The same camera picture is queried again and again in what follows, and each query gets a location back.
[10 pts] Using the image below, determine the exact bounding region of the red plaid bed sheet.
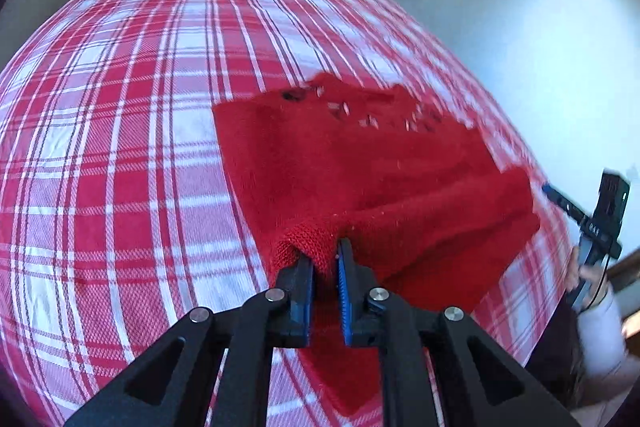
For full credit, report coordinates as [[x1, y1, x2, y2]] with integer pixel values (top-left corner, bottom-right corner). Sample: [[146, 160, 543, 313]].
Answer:
[[1, 0, 544, 426]]

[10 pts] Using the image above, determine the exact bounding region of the right hand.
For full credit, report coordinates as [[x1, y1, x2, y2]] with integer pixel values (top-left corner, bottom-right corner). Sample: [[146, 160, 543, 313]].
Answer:
[[565, 245, 608, 313]]

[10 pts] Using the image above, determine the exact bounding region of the red embroidered knit sweater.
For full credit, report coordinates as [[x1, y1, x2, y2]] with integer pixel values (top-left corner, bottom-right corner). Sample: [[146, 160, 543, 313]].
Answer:
[[213, 72, 540, 416]]

